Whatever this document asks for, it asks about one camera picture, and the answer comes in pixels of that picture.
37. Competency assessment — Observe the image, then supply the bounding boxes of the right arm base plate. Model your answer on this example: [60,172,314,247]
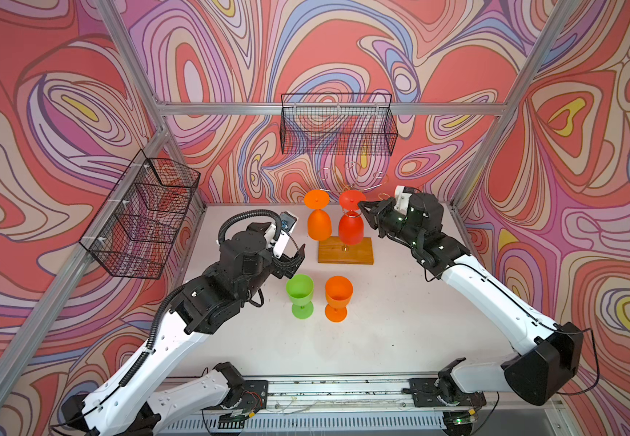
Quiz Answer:
[401,377,487,409]

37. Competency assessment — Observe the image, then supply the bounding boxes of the green wine glass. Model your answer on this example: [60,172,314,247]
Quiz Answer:
[286,274,314,320]

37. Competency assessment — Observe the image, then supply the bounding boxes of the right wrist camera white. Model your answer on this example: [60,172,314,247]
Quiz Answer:
[394,185,418,215]

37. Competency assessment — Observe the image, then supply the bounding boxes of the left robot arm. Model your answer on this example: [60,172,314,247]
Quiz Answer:
[49,209,305,435]

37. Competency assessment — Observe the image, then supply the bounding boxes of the black wire basket left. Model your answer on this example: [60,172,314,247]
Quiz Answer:
[79,151,201,280]

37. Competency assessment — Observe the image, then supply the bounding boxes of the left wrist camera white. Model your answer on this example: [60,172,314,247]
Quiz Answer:
[265,211,298,260]

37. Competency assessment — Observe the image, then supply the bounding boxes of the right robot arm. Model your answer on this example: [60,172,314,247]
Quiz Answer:
[357,186,585,406]

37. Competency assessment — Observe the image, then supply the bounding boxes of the gold wire glass rack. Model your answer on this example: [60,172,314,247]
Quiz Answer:
[319,160,395,253]

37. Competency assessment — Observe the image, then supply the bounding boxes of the wooden rack base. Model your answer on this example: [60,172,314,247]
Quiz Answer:
[318,236,375,265]

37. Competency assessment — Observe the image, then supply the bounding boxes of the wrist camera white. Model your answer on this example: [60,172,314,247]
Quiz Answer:
[265,211,298,260]
[394,185,418,215]

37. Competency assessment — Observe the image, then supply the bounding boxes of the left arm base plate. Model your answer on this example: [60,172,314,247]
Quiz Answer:
[205,380,269,432]

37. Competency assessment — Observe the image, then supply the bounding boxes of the aluminium mounting rail front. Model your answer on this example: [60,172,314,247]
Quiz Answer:
[148,374,574,435]

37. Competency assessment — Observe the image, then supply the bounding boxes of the black wire basket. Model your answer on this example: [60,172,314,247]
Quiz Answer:
[280,91,398,156]
[79,151,201,280]

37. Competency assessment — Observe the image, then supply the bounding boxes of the orange wine glass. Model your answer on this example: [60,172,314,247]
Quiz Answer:
[305,190,332,242]
[325,276,354,323]

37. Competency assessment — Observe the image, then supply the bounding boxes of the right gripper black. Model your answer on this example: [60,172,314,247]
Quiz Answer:
[357,195,423,248]

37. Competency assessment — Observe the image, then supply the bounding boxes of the red wine glass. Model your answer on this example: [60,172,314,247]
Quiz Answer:
[338,190,366,246]

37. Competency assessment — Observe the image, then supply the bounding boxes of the black wire basket back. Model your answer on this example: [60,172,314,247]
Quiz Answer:
[280,91,398,156]

